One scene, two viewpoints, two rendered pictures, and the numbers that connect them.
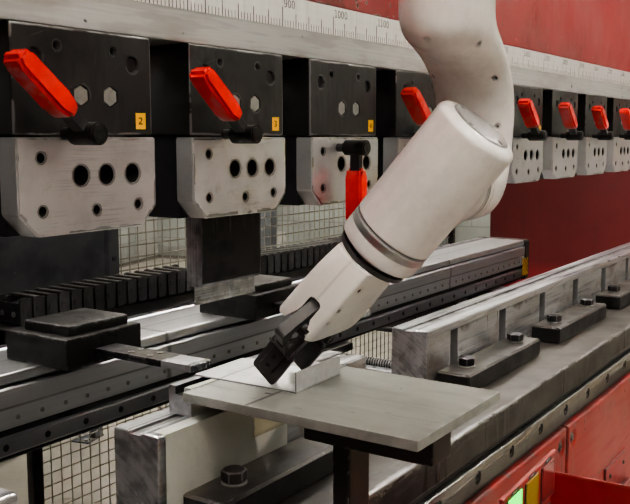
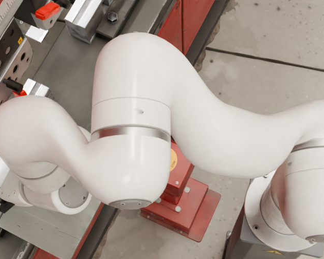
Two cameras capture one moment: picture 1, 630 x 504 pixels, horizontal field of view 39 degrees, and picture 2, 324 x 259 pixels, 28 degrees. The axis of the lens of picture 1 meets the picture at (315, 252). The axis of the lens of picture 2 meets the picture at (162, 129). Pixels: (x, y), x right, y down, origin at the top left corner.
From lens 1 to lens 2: 1.31 m
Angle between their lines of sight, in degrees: 65
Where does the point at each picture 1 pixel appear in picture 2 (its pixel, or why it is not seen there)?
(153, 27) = not seen: outside the picture
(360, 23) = not seen: outside the picture
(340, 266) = (21, 203)
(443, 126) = (54, 207)
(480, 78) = not seen: hidden behind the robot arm
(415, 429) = (67, 248)
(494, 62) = not seen: hidden behind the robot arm
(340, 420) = (37, 240)
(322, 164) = not seen: outside the picture
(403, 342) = (72, 25)
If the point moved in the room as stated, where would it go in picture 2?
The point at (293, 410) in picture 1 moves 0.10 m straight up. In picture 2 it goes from (17, 229) to (4, 221)
